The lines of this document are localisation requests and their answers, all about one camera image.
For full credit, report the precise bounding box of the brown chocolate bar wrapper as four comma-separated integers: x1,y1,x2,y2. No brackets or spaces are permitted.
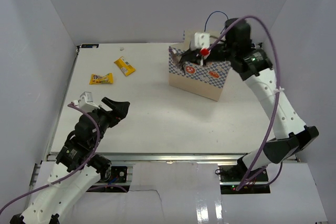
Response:
171,49,183,69

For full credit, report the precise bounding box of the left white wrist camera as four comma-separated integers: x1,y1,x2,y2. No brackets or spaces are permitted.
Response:
70,91,99,113

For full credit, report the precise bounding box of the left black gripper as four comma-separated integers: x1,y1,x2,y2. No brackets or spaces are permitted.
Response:
91,97,130,147

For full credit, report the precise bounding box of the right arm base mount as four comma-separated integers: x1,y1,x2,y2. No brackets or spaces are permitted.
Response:
214,165,271,195

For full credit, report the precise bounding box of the yellow M&M's pack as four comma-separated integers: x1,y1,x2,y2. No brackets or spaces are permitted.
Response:
89,73,113,85

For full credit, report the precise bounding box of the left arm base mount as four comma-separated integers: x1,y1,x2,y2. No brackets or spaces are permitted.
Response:
89,166,129,193

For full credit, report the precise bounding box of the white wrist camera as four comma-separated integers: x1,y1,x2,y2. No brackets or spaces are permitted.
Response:
70,91,99,113
190,32,211,66

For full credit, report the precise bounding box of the yellow snack bar wrapper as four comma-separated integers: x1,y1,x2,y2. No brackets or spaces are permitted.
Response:
114,57,136,77

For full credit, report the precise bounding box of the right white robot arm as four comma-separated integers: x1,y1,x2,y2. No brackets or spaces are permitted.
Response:
173,18,319,183

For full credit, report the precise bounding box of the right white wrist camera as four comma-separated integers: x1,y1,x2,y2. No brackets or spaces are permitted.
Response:
190,32,211,66

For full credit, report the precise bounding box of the left black corner label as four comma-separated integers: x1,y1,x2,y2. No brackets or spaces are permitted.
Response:
80,44,99,48

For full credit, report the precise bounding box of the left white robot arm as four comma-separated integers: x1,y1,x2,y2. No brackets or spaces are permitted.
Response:
10,92,130,223

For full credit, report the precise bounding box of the checkered paper bag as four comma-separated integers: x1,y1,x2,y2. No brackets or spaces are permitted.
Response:
169,30,230,101

